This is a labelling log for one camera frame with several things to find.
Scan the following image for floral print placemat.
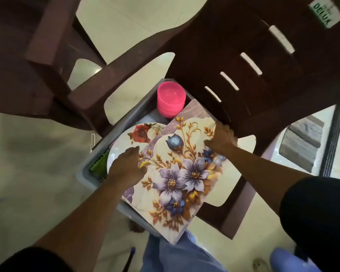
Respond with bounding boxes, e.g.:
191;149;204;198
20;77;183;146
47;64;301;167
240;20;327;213
122;98;227;244

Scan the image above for grey striped doormat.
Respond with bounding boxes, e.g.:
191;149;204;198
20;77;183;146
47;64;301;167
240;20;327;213
279;115;326;173

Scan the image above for black framed glass door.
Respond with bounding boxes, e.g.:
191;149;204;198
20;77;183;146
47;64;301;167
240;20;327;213
318;104;340;178

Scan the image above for green ribbed mat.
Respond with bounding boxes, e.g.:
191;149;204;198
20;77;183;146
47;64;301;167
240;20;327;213
89;150;110;179

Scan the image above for person's left hand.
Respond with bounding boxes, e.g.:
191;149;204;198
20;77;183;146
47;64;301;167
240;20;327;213
107;145;148;191

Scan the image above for person's right hand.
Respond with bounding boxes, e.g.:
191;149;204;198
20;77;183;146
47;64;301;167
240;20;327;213
203;121;238;156

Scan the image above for brown plastic armchair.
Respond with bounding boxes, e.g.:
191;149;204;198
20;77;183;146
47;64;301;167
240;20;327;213
68;0;340;241
0;0;107;131

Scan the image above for grey plastic tub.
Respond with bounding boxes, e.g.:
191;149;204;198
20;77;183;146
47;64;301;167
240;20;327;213
75;78;200;238

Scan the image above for person's black shirt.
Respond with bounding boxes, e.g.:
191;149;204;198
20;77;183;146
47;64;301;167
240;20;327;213
0;175;340;272

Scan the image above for person's light blue trousers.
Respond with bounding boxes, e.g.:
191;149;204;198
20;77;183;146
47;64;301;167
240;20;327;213
140;230;227;272

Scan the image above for white rose print plate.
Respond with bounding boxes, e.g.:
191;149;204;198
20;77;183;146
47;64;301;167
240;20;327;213
106;122;168;175

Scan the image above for person's right forearm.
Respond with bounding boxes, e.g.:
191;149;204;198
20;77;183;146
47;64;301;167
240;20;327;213
222;144;312;216

